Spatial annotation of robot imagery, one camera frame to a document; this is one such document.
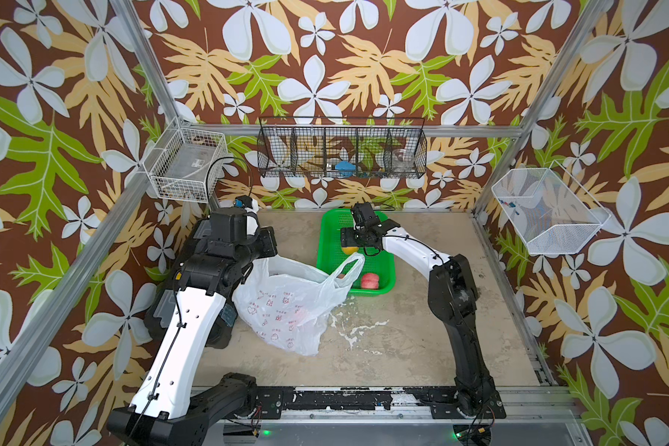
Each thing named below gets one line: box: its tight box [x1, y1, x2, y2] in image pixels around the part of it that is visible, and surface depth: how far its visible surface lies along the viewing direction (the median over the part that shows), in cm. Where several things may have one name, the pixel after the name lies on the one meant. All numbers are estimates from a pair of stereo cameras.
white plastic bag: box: [232, 251, 366, 356], surface depth 80 cm
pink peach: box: [361, 272, 381, 290], surface depth 94 cm
